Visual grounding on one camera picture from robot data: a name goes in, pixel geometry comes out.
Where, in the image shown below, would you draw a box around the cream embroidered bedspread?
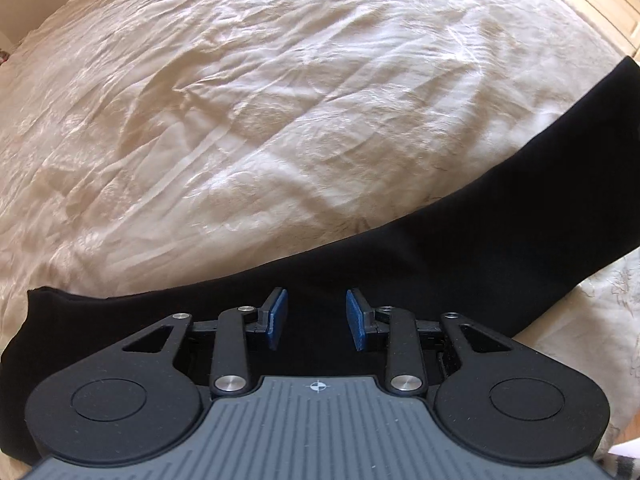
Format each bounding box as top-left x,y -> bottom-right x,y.
1,0 -> 639,451

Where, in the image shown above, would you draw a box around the black pants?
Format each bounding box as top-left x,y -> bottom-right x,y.
1,58 -> 639,464

